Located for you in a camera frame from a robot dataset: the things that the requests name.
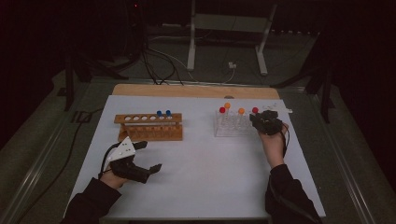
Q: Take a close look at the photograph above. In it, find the person's right hand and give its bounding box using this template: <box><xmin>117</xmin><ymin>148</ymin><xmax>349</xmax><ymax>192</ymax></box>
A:
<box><xmin>258</xmin><ymin>123</ymin><xmax>289</xmax><ymax>170</ymax></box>

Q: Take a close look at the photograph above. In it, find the person's left hand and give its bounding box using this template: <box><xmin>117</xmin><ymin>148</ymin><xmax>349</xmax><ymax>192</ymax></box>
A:
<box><xmin>99</xmin><ymin>169</ymin><xmax>130</xmax><ymax>190</ymax></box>

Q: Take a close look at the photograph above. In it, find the black floor stand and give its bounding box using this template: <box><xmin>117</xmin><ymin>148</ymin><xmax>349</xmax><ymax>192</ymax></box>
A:
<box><xmin>270</xmin><ymin>31</ymin><xmax>336</xmax><ymax>124</ymax></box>
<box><xmin>64</xmin><ymin>46</ymin><xmax>129</xmax><ymax>112</ymax></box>

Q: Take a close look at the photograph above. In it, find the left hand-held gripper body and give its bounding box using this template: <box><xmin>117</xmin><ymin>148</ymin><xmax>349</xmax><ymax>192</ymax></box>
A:
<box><xmin>106</xmin><ymin>135</ymin><xmax>152</xmax><ymax>185</ymax></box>

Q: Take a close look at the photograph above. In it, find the black device with red light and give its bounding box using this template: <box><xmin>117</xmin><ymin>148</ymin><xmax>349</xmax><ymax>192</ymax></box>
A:
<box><xmin>124</xmin><ymin>0</ymin><xmax>148</xmax><ymax>60</ymax></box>

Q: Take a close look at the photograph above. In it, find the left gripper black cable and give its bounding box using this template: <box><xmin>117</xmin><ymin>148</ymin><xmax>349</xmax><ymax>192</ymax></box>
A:
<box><xmin>98</xmin><ymin>143</ymin><xmax>120</xmax><ymax>180</ymax></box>

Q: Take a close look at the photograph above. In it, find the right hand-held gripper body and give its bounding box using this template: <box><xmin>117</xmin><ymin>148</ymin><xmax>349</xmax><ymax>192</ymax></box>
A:
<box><xmin>258</xmin><ymin>105</ymin><xmax>293</xmax><ymax>136</ymax></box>

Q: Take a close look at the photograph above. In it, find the white metal stand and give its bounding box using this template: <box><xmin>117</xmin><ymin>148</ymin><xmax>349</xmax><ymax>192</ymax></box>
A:
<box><xmin>186</xmin><ymin>0</ymin><xmax>278</xmax><ymax>77</ymax></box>

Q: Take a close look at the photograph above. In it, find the white floor cable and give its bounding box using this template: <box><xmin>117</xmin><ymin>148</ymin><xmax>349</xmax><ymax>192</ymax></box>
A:
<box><xmin>146</xmin><ymin>35</ymin><xmax>237</xmax><ymax>85</ymax></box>

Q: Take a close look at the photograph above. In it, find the clear acrylic test tube rack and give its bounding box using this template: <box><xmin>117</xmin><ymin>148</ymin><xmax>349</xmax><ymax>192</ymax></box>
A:
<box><xmin>214</xmin><ymin>110</ymin><xmax>260</xmax><ymax>138</ymax></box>

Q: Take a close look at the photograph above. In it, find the metal floor rail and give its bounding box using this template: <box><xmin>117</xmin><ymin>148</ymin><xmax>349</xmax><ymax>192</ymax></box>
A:
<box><xmin>0</xmin><ymin>77</ymin><xmax>94</xmax><ymax>224</ymax></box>
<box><xmin>307</xmin><ymin>90</ymin><xmax>379</xmax><ymax>224</ymax></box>

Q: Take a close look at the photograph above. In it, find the dark power strip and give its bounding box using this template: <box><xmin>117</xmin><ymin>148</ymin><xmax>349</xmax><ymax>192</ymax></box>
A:
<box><xmin>270</xmin><ymin>29</ymin><xmax>319</xmax><ymax>35</ymax></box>

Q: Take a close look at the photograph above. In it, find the white table sheet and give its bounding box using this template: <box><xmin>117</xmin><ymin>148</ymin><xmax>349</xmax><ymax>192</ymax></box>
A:
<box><xmin>64</xmin><ymin>94</ymin><xmax>327</xmax><ymax>220</ymax></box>

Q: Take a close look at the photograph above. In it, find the long black floor cable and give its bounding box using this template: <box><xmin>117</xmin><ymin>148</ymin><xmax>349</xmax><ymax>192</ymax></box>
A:
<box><xmin>13</xmin><ymin>106</ymin><xmax>106</xmax><ymax>224</ymax></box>

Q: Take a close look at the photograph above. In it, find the wooden test tube rack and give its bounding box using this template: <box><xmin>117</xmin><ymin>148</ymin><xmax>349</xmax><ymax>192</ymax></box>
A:
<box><xmin>113</xmin><ymin>112</ymin><xmax>184</xmax><ymax>143</ymax></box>

